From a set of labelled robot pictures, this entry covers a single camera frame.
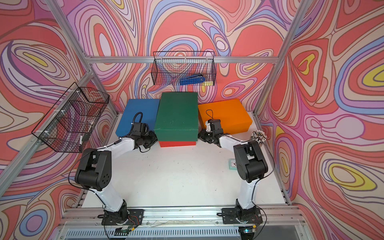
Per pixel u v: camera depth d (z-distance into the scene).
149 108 1.16
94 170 0.48
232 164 0.89
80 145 0.72
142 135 0.77
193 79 0.82
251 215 0.68
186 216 0.75
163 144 0.98
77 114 0.80
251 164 0.51
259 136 0.83
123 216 0.66
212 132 0.78
